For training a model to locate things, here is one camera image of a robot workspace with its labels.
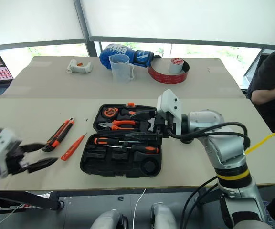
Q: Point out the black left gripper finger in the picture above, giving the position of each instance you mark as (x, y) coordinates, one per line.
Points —
(43, 164)
(33, 147)

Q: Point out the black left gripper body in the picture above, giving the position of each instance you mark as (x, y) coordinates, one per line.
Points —
(18, 159)

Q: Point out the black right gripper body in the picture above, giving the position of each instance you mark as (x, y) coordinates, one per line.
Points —
(162, 125)

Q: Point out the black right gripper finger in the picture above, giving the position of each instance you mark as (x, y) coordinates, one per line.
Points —
(143, 114)
(143, 137)

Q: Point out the person's bare forearm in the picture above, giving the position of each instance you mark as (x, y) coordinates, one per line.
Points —
(268, 94)

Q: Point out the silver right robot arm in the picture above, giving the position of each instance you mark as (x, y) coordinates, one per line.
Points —
(225, 148)

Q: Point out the black plastic tool case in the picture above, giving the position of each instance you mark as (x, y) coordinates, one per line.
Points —
(118, 162)

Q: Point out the long orange black screwdriver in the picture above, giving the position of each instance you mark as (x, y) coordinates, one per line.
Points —
(144, 149)

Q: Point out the black orange utility knife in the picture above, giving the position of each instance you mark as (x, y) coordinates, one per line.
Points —
(56, 138)

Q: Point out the orange voltage tester pen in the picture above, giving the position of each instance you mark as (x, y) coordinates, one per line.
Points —
(71, 148)

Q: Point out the orange black tape measure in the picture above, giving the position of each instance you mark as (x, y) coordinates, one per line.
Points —
(110, 112)

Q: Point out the slim orange utility knife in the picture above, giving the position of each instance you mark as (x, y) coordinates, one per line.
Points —
(66, 131)

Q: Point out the short orange black screwdriver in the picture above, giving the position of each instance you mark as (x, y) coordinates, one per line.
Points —
(104, 140)

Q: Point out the clear plastic measuring jug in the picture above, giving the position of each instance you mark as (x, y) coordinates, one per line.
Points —
(120, 69)

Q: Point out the white red tape roll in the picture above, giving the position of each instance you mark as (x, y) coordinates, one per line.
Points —
(175, 65)

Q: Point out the blue boxing glove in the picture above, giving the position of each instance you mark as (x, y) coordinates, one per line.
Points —
(118, 51)

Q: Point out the white glue gun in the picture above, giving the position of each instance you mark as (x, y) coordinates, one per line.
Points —
(79, 68)

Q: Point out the grey rounded robot leg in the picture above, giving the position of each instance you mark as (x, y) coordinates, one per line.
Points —
(162, 215)
(107, 220)

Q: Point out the yellow zip tie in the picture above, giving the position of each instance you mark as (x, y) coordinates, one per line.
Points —
(259, 143)

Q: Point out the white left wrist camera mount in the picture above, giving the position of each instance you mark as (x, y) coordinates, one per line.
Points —
(3, 145)

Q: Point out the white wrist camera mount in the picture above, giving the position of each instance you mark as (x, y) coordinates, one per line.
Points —
(3, 145)
(169, 102)

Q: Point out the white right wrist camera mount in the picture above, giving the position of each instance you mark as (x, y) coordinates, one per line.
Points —
(169, 102)

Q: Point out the black table frame bar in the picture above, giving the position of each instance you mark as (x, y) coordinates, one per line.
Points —
(27, 199)

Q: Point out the grey window frame post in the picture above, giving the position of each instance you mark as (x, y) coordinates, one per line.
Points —
(86, 26)

